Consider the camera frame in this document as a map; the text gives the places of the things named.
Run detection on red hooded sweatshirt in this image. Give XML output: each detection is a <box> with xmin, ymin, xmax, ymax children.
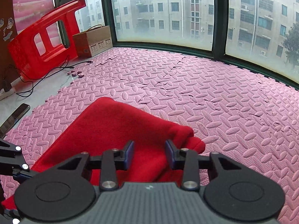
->
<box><xmin>1</xmin><ymin>97</ymin><xmax>206</xmax><ymax>209</ymax></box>

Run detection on black smartphone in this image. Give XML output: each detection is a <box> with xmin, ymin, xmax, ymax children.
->
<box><xmin>1</xmin><ymin>103</ymin><xmax>30</xmax><ymax>139</ymax></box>

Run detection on pink foam floor mat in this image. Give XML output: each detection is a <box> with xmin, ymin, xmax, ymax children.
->
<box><xmin>6</xmin><ymin>48</ymin><xmax>298</xmax><ymax>223</ymax></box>

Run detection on loose pink mat pieces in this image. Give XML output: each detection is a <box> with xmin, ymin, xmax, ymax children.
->
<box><xmin>67</xmin><ymin>69</ymin><xmax>84</xmax><ymax>78</ymax></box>

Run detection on red plastic stool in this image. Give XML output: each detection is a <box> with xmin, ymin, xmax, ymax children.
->
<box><xmin>8</xmin><ymin>0</ymin><xmax>86</xmax><ymax>80</ymax></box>

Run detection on brown cardboard box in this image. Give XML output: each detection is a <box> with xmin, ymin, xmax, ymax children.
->
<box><xmin>73</xmin><ymin>24</ymin><xmax>113</xmax><ymax>58</ymax></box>

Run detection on black cable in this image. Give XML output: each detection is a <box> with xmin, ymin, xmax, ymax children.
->
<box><xmin>3</xmin><ymin>56</ymin><xmax>93</xmax><ymax>98</ymax></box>

